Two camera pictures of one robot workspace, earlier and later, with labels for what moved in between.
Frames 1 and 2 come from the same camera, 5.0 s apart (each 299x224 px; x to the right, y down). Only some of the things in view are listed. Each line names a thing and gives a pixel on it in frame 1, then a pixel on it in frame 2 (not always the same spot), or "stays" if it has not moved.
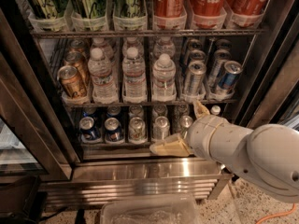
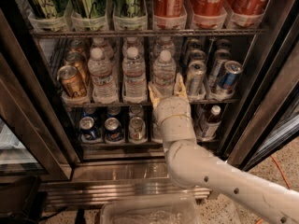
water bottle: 163,73 stays
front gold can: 72,81 stays
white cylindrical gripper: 202,134 -> 171,107
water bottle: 132,42 stays
